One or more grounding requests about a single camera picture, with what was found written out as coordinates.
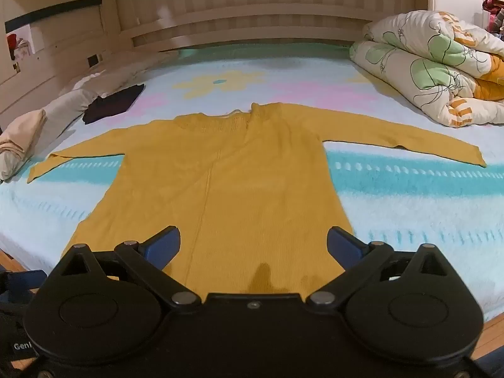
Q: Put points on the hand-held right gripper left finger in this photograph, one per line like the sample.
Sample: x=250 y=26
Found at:
x=167 y=241

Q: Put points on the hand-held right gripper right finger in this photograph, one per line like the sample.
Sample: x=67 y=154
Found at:
x=343 y=244

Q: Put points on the mustard yellow knit sweater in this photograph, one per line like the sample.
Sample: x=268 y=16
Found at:
x=256 y=181

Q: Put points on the pile of colourful clothes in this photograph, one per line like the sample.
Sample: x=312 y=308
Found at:
x=495 y=13

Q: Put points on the floral pastel bed blanket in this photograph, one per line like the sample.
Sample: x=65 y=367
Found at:
x=393 y=212

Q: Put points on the folded dark garment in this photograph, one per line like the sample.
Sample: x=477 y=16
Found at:
x=112 y=104

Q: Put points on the pale grey pillow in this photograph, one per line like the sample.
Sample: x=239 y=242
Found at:
x=67 y=110

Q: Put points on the beige pillow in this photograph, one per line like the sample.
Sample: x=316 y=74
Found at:
x=19 y=141

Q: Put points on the folded floral quilt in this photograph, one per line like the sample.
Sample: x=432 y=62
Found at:
x=425 y=71

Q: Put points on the wooden slatted headboard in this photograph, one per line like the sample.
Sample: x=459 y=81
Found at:
x=275 y=8

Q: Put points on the white paper with red print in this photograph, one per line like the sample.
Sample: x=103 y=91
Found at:
x=23 y=41

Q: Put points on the black wall socket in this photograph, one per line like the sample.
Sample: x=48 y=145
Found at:
x=93 y=61

